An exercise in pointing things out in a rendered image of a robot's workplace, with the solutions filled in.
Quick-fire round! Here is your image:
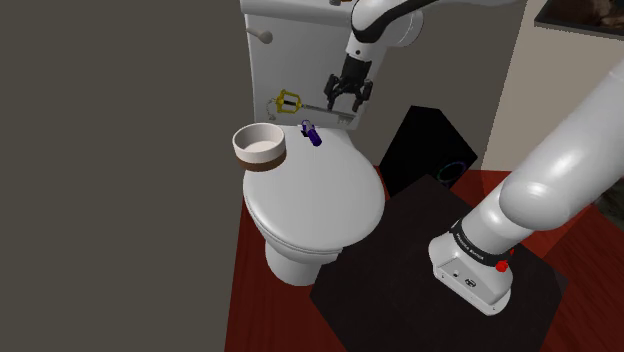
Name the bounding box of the dark robot stand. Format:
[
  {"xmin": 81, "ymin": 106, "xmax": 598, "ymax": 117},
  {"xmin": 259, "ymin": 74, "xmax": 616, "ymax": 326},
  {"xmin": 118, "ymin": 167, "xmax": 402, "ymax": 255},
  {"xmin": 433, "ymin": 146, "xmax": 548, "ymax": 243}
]
[{"xmin": 309, "ymin": 173, "xmax": 571, "ymax": 352}]

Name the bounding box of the yellow and silver key toy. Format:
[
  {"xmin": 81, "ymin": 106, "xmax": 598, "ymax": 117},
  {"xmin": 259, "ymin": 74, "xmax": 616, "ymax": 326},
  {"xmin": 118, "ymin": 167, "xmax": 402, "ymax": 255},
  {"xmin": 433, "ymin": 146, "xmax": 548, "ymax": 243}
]
[{"xmin": 265, "ymin": 89, "xmax": 358, "ymax": 125}]

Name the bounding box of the dark framed wall picture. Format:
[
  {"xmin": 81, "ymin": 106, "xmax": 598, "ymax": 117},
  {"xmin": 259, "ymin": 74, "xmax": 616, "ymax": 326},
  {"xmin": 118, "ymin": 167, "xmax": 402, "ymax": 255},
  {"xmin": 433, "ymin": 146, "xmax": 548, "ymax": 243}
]
[{"xmin": 533, "ymin": 0, "xmax": 624, "ymax": 41}]

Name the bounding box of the purple cylinder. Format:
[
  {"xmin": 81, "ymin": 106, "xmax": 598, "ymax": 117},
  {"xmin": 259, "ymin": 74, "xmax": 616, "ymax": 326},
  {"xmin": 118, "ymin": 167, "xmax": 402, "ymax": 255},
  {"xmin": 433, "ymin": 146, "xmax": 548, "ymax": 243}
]
[{"xmin": 300, "ymin": 119, "xmax": 323, "ymax": 148}]

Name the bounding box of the black bin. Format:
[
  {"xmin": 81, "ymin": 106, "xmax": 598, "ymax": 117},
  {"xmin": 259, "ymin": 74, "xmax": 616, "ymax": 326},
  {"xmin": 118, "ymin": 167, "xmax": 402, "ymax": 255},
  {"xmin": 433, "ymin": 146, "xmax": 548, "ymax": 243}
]
[{"xmin": 378, "ymin": 105, "xmax": 479, "ymax": 198}]

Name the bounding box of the white bowl with brown base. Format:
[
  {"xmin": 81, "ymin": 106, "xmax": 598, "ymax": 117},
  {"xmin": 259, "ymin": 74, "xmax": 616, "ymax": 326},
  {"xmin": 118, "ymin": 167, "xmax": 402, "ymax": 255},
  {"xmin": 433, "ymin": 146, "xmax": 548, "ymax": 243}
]
[{"xmin": 231, "ymin": 122, "xmax": 287, "ymax": 173}]

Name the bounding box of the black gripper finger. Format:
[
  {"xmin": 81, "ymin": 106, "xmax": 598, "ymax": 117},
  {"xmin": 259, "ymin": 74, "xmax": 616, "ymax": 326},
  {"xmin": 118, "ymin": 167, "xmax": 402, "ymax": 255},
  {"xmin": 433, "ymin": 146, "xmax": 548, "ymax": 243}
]
[
  {"xmin": 323, "ymin": 73, "xmax": 343, "ymax": 112},
  {"xmin": 352, "ymin": 80, "xmax": 375, "ymax": 114}
]

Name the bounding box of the white toilet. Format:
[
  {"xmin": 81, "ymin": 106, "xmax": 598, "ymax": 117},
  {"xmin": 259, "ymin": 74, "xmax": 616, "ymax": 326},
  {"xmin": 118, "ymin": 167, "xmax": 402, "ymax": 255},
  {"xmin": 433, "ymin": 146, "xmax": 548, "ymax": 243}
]
[{"xmin": 239, "ymin": 0, "xmax": 425, "ymax": 287}]

